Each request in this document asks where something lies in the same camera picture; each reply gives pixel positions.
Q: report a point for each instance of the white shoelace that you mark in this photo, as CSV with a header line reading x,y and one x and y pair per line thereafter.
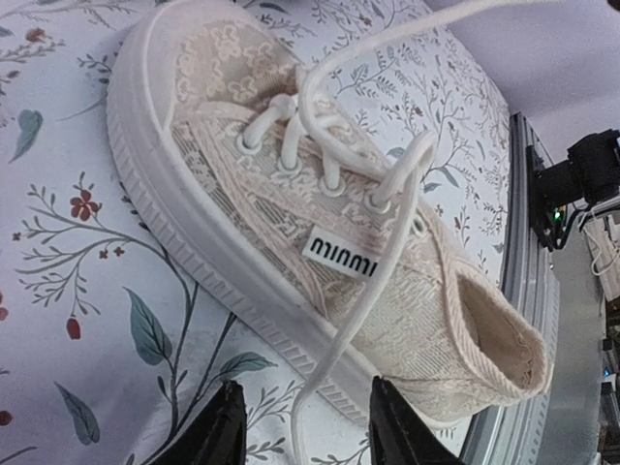
x,y
448,375

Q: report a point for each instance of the aluminium front rail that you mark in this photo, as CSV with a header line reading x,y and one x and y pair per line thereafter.
x,y
552,354

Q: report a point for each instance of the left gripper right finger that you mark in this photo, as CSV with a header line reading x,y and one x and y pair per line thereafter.
x,y
397,435

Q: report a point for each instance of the floral patterned table mat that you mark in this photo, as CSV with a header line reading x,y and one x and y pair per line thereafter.
x,y
108,348

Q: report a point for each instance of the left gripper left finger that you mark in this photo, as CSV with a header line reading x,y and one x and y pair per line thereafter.
x,y
218,433

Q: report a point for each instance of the cream lace sneaker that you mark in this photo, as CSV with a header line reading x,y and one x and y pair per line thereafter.
x,y
285,258

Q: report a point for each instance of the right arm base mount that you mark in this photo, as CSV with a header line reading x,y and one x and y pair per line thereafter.
x,y
557,194

